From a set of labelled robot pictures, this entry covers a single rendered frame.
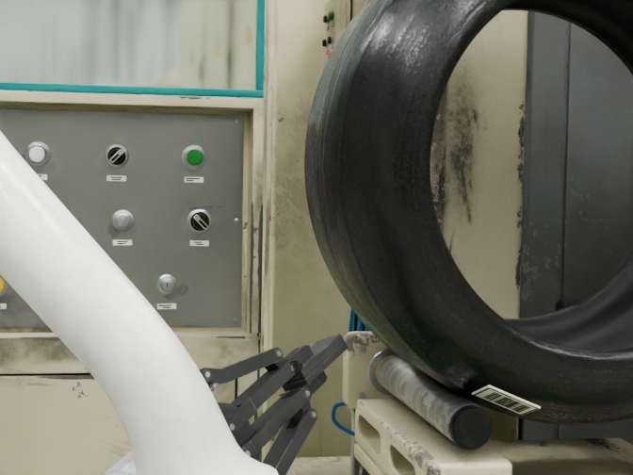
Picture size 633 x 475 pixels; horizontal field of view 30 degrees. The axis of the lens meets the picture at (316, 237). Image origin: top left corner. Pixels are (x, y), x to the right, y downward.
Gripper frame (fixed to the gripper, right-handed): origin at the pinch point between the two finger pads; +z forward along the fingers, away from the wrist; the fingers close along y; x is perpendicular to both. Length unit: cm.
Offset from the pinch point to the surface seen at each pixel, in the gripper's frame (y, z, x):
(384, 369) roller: 14.4, 33.8, -22.0
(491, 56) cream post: -13, 63, -5
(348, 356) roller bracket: 11.7, 35.1, -27.5
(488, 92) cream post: -9, 61, -7
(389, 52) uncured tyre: -20.6, 23.7, 7.1
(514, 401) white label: 16.1, 18.6, 4.2
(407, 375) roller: 14.0, 28.6, -14.9
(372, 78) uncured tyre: -19.1, 22.1, 4.9
